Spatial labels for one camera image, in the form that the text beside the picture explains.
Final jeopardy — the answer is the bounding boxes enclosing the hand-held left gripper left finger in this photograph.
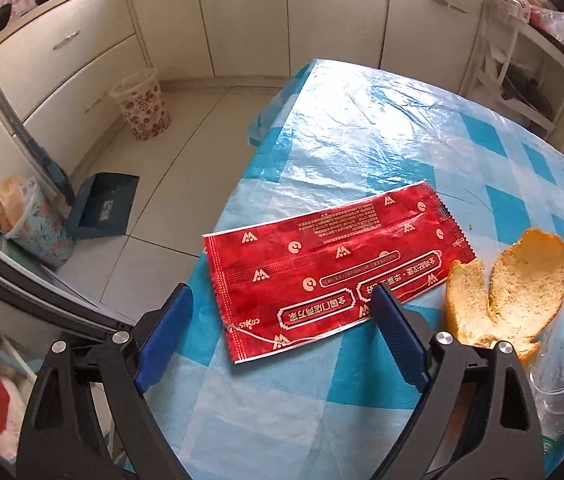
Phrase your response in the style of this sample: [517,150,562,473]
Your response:
[16,282,195,480]

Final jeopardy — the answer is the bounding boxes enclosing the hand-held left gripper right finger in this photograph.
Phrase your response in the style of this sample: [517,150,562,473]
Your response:
[369,282,546,480]

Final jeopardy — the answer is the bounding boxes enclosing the red foil wrapper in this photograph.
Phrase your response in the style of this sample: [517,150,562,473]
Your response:
[202,180,478,365]

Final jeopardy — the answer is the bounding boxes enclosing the orange peel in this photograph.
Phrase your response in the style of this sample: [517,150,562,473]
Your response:
[444,227,564,363]

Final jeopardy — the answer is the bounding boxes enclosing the blue dustpan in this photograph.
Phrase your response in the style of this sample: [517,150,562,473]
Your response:
[65,172,140,241]

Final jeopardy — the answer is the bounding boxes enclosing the teal floral waste bin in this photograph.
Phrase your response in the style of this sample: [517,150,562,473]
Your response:
[0,177,75,268]

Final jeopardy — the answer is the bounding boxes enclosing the blue checkered tablecloth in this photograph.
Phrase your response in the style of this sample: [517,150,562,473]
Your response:
[159,58,564,480]

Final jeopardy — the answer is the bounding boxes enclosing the pink floral wastebasket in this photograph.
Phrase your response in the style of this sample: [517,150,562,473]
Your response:
[109,68,171,141]

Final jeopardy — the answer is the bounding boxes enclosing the dark frying pan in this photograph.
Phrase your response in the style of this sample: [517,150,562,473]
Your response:
[502,65,555,118]

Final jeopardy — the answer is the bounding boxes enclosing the white storage rack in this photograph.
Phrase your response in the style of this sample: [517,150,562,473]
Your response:
[462,0,564,136]

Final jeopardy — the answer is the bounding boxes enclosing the white kitchen cabinets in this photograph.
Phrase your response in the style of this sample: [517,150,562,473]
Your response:
[0,0,564,201]

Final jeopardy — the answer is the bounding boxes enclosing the grey sliding door frame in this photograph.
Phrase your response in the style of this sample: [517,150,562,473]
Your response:
[0,20,133,343]

